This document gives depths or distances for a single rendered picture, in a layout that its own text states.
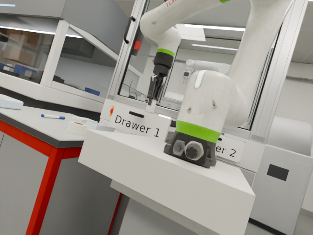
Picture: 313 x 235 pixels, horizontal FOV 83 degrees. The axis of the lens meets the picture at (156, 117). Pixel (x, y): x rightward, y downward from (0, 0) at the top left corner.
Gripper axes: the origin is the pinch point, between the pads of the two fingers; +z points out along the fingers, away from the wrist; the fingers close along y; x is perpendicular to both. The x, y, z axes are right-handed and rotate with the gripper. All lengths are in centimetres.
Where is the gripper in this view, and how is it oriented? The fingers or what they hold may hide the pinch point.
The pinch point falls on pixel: (151, 106)
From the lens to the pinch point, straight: 90.0
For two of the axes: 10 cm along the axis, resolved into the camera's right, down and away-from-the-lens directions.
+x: 8.8, 2.6, -3.8
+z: -2.7, 9.6, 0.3
